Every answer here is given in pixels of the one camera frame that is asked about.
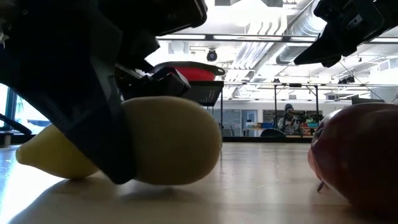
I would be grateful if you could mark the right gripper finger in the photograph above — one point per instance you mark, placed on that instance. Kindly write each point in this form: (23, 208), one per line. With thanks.
(332, 46)

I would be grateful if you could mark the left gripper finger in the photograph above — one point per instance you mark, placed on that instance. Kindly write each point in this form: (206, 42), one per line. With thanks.
(155, 84)
(62, 62)

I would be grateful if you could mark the red collapsible colander grey rim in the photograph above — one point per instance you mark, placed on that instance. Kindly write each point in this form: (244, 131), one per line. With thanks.
(199, 74)

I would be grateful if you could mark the yellow-green plastic mango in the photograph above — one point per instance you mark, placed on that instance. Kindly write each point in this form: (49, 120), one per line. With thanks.
(177, 140)

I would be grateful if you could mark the black perforated metal shelf rack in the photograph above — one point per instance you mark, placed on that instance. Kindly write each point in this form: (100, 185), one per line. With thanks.
(208, 93)

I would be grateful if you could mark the black ceiling spotlight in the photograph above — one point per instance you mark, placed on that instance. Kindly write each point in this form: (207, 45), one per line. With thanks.
(212, 55)

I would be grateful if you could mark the dark background monitor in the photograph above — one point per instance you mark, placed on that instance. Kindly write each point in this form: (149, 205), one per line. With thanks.
(367, 101)

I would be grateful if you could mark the long ceiling light strip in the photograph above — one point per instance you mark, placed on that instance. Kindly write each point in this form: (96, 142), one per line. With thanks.
(248, 37)

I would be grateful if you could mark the person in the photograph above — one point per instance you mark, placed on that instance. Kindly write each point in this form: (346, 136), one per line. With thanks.
(287, 123)

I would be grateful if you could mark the yellow plastic lemon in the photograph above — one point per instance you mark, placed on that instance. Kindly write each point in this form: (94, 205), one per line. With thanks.
(53, 155)

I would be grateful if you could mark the black chair back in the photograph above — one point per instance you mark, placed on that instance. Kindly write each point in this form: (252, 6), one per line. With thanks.
(273, 133)

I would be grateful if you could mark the dark red plastic apple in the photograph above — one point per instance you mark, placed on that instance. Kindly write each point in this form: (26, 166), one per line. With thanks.
(360, 155)

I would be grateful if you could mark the small orange plastic pear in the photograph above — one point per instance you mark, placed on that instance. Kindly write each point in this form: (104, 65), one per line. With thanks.
(312, 168)

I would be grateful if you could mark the silver ventilation duct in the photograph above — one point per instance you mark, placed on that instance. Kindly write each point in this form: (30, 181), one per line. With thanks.
(286, 54)

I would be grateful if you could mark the black metal frame table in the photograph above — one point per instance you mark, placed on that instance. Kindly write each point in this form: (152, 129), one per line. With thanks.
(275, 105)

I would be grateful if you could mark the black aluminium rig frame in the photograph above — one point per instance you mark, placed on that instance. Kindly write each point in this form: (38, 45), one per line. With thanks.
(264, 139)

